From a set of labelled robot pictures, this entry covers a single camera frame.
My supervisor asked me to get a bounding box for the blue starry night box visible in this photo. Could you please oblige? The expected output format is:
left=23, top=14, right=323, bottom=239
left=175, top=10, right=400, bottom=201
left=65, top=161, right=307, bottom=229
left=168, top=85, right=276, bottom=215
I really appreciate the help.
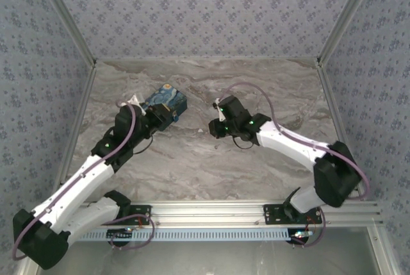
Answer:
left=140, top=83, right=188, bottom=119

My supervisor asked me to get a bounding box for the small circuit board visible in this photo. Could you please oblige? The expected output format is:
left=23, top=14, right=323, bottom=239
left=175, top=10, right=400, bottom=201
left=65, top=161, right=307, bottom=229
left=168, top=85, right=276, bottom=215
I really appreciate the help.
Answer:
left=289, top=228, right=313, bottom=244
left=106, top=228, right=134, bottom=244

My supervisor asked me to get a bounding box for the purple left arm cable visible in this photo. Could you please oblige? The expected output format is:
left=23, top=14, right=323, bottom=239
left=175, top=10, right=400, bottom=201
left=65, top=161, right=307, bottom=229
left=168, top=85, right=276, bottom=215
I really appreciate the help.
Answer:
left=12, top=100, right=138, bottom=262

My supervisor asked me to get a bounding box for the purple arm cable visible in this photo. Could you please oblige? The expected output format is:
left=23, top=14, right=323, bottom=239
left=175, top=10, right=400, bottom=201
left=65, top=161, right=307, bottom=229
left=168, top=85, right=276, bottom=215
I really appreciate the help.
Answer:
left=12, top=100, right=138, bottom=262
left=217, top=82, right=372, bottom=201

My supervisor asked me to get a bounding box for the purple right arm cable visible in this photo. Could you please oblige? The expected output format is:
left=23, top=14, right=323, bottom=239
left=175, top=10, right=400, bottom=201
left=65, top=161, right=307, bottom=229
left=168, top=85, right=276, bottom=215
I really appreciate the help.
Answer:
left=217, top=82, right=372, bottom=201

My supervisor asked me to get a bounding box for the aluminium table side rail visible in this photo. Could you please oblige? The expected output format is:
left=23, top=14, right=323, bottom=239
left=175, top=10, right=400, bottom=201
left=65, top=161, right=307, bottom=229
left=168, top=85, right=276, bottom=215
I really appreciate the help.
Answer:
left=315, top=58, right=369, bottom=205
left=59, top=62, right=99, bottom=186

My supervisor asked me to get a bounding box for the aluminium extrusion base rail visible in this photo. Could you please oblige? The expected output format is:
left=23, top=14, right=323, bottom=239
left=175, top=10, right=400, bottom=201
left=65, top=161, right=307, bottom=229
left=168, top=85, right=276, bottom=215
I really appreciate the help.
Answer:
left=79, top=200, right=384, bottom=227

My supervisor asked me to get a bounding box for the slotted white cable duct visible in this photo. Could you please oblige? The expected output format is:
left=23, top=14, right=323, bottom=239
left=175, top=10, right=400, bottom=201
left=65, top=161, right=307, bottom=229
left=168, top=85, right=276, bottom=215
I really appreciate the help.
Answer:
left=76, top=227, right=310, bottom=242

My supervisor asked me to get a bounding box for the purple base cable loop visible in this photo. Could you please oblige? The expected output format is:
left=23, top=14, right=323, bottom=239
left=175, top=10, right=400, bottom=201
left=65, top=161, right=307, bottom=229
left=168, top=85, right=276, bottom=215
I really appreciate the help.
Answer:
left=104, top=213, right=155, bottom=251
left=291, top=207, right=327, bottom=249

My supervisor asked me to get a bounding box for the aluminium frame corner post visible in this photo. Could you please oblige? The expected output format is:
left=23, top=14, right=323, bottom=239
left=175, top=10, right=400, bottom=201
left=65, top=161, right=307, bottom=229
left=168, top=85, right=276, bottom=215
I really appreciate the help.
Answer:
left=31, top=0, right=98, bottom=68
left=316, top=0, right=382, bottom=68

